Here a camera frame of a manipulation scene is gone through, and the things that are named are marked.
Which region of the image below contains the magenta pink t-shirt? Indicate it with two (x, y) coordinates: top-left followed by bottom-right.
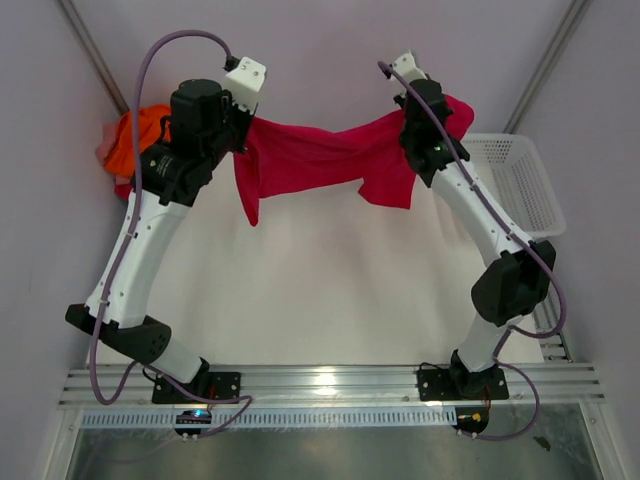
(232, 93), (475, 229)

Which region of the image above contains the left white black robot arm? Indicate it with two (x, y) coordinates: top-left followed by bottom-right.
(65, 79), (257, 402)

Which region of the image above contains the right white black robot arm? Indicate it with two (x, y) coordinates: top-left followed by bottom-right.
(395, 78), (556, 399)

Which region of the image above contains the white perforated plastic basket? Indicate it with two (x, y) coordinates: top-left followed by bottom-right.
(462, 133), (566, 239)

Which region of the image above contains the orange folded t-shirt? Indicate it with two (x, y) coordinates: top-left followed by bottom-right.
(102, 103), (174, 177)

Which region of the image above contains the red t-shirt at bottom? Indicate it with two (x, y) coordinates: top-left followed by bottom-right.
(114, 175), (134, 202)

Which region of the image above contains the pink t-shirt under orange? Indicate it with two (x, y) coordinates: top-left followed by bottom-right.
(95, 123), (118, 165)

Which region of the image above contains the left controller board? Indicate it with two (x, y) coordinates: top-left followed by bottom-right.
(174, 408), (212, 437)

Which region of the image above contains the controller board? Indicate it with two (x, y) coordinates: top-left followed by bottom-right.
(174, 408), (212, 437)
(453, 407), (490, 438)

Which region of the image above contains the right controller board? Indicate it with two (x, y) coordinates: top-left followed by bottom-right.
(453, 407), (490, 438)

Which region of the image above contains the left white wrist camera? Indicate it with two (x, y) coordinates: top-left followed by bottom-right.
(223, 57), (267, 98)

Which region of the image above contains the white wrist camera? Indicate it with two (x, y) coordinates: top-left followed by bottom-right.
(389, 50), (429, 83)
(223, 57), (267, 98)

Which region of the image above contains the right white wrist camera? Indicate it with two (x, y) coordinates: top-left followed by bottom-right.
(389, 50), (429, 83)

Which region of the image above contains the left corner metal post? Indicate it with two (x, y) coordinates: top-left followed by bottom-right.
(53, 0), (129, 115)

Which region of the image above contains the corner metal post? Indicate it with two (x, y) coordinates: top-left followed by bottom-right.
(53, 0), (129, 115)
(502, 0), (593, 134)

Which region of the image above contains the right corner metal post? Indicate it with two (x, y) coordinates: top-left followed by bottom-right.
(502, 0), (593, 134)

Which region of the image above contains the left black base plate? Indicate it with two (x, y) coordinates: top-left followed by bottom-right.
(151, 371), (241, 405)

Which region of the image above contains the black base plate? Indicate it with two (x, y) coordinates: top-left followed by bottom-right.
(416, 367), (510, 401)
(151, 371), (241, 405)

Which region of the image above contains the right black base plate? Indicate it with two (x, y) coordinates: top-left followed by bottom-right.
(416, 367), (510, 401)

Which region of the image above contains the slotted grey cable duct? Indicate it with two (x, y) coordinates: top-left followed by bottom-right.
(81, 405), (455, 429)

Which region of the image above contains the aluminium front rail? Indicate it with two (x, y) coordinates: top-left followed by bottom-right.
(58, 362), (605, 408)

